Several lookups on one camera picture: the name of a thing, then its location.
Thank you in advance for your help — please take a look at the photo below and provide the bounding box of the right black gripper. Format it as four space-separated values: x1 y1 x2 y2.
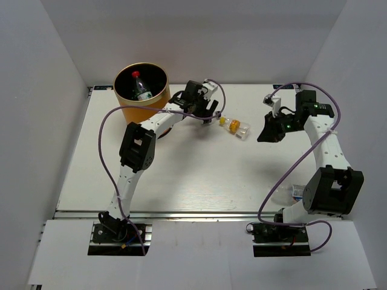
258 109 304 143

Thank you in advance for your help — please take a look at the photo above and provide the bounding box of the large red-label clear bottle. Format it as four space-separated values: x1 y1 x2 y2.
131 71 153 101

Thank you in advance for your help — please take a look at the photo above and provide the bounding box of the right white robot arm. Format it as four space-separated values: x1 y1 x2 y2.
258 90 364 241

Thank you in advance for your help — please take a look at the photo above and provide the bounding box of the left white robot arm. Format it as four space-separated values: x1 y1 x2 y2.
98 79 221 241

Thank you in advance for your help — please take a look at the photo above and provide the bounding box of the orange cylindrical bin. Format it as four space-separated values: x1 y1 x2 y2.
113 62 171 124

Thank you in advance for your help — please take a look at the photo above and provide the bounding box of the yellow-cap orange-label bottle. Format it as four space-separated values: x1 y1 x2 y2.
219 117 250 140

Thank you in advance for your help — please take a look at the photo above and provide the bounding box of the right blue corner sticker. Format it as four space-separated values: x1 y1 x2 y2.
273 84 294 90

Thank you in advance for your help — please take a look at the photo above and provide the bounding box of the blue corner sticker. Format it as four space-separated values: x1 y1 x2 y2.
273 84 294 90
93 85 113 91

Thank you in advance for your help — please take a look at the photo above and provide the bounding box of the blue-label clear bottle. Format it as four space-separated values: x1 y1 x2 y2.
270 184 305 207

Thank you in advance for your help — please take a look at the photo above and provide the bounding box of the left blue corner sticker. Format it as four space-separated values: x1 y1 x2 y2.
93 85 113 91

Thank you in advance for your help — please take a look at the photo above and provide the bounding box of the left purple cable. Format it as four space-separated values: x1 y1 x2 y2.
98 79 227 256

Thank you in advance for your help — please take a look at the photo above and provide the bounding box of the purple cable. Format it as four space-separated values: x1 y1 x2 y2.
98 79 227 256
257 82 342 253

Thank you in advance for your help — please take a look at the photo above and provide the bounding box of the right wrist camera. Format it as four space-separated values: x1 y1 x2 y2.
263 95 281 117

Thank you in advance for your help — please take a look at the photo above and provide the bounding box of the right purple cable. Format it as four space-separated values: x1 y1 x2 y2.
257 82 342 253

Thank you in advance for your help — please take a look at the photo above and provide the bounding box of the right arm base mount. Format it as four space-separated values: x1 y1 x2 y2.
246 222 311 257

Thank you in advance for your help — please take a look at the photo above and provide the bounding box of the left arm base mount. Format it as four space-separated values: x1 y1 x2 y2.
88 224 152 257

